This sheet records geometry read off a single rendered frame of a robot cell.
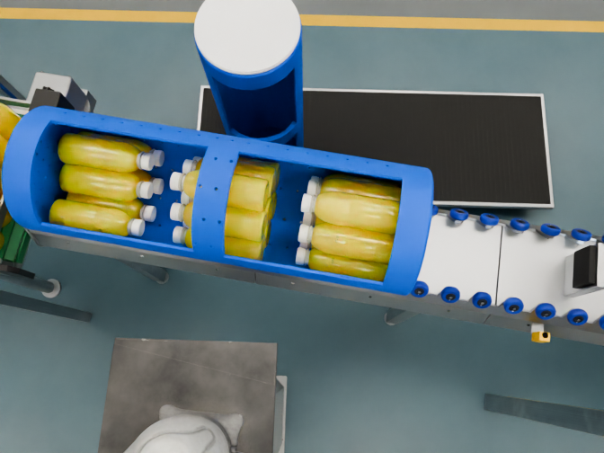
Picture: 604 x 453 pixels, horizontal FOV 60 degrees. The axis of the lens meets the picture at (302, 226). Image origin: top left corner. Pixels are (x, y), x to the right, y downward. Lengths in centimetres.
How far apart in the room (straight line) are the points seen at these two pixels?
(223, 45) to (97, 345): 142
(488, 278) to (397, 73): 146
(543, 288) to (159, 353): 93
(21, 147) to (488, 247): 109
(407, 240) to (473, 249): 37
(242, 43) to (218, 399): 87
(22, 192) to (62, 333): 129
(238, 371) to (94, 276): 132
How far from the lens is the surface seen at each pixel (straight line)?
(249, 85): 144
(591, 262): 133
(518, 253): 143
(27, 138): 123
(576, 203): 262
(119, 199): 129
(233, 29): 147
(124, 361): 128
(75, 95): 176
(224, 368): 123
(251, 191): 110
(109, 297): 239
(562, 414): 172
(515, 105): 252
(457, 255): 138
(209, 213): 107
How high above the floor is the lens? 223
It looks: 75 degrees down
